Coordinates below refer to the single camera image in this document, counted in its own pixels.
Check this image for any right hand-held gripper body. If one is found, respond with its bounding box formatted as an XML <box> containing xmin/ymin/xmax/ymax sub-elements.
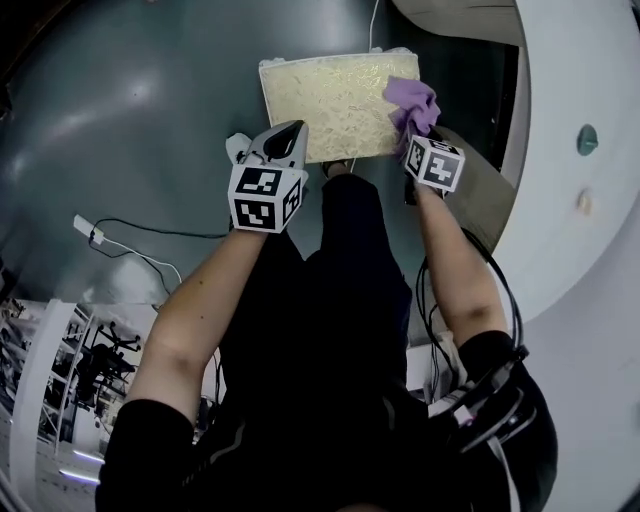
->
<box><xmin>402</xmin><ymin>127</ymin><xmax>466</xmax><ymax>206</ymax></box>

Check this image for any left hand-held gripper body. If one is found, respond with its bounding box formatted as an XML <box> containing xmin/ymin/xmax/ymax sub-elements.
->
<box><xmin>228</xmin><ymin>148</ymin><xmax>310</xmax><ymax>235</ymax></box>

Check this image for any cream cushioned stool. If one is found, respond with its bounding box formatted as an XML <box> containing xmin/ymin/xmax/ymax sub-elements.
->
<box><xmin>258</xmin><ymin>47</ymin><xmax>421</xmax><ymax>165</ymax></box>

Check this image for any purple cloth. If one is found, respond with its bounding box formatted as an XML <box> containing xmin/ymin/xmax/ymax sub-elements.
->
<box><xmin>382</xmin><ymin>74</ymin><xmax>442</xmax><ymax>159</ymax></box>

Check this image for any person's left forearm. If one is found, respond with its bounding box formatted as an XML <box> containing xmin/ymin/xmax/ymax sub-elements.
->
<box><xmin>122</xmin><ymin>229</ymin><xmax>266</xmax><ymax>426</ymax></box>

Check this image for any person's right forearm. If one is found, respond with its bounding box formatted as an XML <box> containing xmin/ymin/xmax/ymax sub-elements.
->
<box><xmin>414</xmin><ymin>182</ymin><xmax>504</xmax><ymax>349</ymax></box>

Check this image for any white curved desk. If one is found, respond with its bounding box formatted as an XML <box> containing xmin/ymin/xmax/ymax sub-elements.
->
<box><xmin>389</xmin><ymin>0</ymin><xmax>640</xmax><ymax>326</ymax></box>

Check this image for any person's left white shoe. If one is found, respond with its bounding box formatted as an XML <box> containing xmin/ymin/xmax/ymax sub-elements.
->
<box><xmin>224</xmin><ymin>131</ymin><xmax>254</xmax><ymax>164</ymax></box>

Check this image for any small round dark dish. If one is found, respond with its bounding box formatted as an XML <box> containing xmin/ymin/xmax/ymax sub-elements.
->
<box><xmin>577</xmin><ymin>123</ymin><xmax>600</xmax><ymax>157</ymax></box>

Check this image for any person's black clothing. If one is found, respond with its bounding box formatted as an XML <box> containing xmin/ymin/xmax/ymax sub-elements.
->
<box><xmin>94</xmin><ymin>172</ymin><xmax>559</xmax><ymax>512</ymax></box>

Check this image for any white power adapter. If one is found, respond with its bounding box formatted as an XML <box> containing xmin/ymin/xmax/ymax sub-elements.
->
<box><xmin>73</xmin><ymin>214</ymin><xmax>106</xmax><ymax>246</ymax></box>

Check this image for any white framed mirror panel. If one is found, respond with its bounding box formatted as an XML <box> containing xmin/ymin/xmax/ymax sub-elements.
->
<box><xmin>0</xmin><ymin>294</ymin><xmax>161</xmax><ymax>512</ymax></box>

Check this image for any black floor cable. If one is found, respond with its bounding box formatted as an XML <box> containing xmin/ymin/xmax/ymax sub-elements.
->
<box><xmin>89</xmin><ymin>218</ymin><xmax>231</xmax><ymax>240</ymax></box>

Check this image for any thin white floor cable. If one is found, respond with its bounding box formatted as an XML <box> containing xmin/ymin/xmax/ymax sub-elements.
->
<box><xmin>99</xmin><ymin>239</ymin><xmax>182</xmax><ymax>285</ymax></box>

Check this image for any long white cable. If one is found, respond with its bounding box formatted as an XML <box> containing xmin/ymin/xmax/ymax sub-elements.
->
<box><xmin>349</xmin><ymin>0</ymin><xmax>381</xmax><ymax>174</ymax></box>

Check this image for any black device cable bundle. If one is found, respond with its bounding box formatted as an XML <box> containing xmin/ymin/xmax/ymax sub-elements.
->
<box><xmin>414</xmin><ymin>227</ymin><xmax>526</xmax><ymax>401</ymax></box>

